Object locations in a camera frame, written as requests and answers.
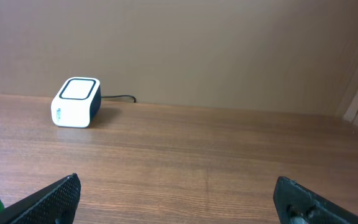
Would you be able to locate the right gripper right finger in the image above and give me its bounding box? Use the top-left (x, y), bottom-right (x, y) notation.
top-left (273, 176), bottom-right (358, 224)

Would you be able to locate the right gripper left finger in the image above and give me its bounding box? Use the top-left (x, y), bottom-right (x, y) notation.
top-left (0, 173), bottom-right (81, 224)

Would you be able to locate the white barcode scanner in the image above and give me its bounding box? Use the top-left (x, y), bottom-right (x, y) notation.
top-left (50, 77), bottom-right (101, 128)

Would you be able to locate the scanner black cable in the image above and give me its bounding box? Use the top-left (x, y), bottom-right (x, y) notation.
top-left (100, 94), bottom-right (137, 104)

